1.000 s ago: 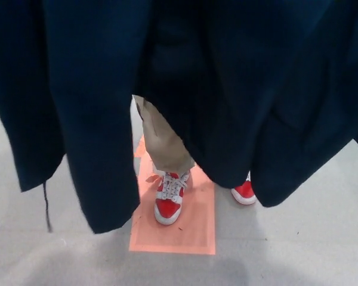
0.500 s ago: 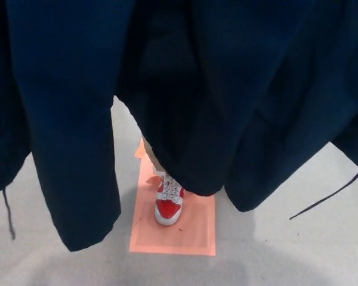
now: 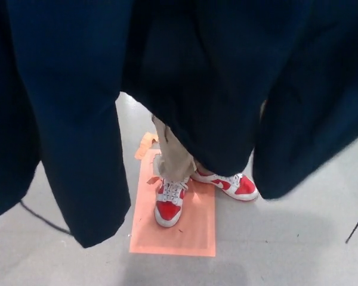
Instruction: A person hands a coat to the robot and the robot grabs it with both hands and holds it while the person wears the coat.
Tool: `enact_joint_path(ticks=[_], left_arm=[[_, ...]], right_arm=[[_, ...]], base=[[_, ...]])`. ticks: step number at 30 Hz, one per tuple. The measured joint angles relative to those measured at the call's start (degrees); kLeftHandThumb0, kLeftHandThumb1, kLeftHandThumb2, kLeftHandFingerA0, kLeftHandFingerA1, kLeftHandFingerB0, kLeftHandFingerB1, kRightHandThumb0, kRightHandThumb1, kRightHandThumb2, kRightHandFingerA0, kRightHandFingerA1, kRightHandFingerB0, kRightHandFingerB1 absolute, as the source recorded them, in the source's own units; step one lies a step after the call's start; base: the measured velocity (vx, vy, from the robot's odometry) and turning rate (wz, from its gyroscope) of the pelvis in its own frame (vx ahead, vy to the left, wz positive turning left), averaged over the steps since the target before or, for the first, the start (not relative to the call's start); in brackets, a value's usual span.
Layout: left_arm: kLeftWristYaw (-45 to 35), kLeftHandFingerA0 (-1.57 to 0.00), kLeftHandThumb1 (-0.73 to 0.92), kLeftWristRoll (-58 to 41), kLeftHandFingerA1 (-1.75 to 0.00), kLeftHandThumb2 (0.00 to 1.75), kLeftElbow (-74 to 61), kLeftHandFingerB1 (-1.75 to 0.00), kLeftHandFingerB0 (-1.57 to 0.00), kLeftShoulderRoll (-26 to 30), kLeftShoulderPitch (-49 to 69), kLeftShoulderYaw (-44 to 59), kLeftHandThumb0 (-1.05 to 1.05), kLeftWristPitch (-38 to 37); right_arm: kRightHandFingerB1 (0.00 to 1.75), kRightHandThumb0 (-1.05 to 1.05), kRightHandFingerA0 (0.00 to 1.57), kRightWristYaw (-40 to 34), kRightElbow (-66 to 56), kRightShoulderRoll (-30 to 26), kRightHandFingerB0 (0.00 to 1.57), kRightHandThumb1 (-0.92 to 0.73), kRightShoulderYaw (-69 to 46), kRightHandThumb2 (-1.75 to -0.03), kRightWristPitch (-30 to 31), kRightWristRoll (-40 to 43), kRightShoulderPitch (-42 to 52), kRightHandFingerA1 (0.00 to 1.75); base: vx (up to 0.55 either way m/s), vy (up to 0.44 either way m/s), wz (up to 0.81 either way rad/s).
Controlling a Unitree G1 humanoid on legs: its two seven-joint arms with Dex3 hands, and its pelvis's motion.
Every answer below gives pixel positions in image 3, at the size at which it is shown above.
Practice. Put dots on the beige trousers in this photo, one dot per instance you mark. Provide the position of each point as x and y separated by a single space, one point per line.
173 155

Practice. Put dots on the red and white sneaker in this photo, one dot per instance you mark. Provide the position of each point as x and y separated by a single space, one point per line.
168 208
241 186

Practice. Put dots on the torn orange tape scrap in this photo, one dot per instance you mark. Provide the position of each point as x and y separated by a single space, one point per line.
144 146

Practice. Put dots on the orange rectangular floor mat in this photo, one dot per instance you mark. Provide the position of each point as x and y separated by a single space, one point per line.
173 235

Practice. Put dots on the dark teal coat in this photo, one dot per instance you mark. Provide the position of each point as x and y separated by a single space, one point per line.
77 89

